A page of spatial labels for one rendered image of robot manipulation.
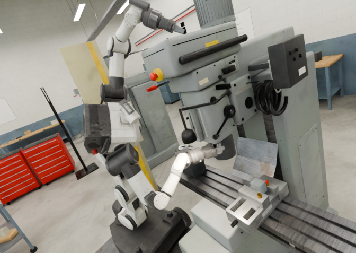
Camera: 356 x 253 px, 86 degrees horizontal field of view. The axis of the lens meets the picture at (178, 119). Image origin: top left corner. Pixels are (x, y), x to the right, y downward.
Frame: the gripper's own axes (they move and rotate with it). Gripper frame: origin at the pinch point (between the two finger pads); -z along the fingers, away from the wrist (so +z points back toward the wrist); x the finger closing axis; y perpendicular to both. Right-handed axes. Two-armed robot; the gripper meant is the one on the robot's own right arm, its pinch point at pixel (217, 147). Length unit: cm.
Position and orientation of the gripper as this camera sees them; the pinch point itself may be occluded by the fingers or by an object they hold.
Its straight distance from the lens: 121.2
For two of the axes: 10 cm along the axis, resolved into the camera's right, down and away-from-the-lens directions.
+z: -9.4, 3.4, -1.0
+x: -1.9, -2.4, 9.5
